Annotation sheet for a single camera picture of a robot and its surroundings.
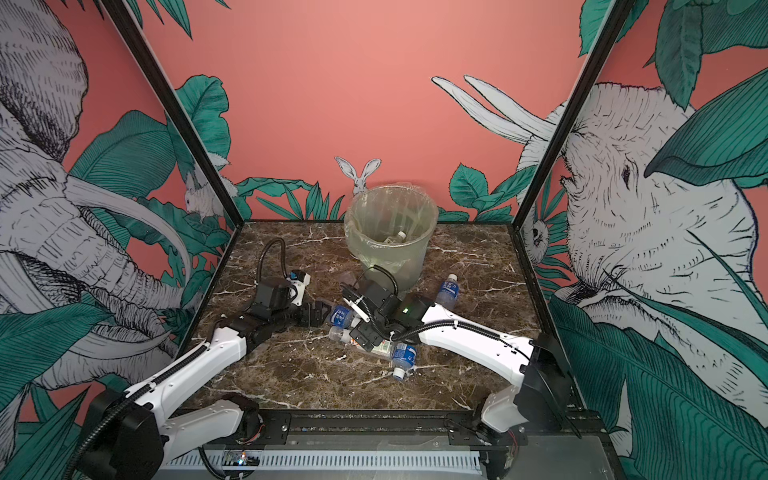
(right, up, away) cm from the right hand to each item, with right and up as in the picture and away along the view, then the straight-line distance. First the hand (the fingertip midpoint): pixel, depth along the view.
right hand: (364, 320), depth 76 cm
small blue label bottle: (-8, -2, +12) cm, 15 cm away
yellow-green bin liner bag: (+7, +26, +28) cm, 39 cm away
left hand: (-14, +3, +7) cm, 16 cm away
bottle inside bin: (+9, +22, +29) cm, 38 cm away
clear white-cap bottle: (+10, -12, +4) cm, 16 cm away
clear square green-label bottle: (-8, +8, +25) cm, 28 cm away
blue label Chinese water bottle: (+26, +4, +19) cm, 32 cm away
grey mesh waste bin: (+6, +27, +28) cm, 39 cm away
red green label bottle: (-10, -7, +13) cm, 18 cm away
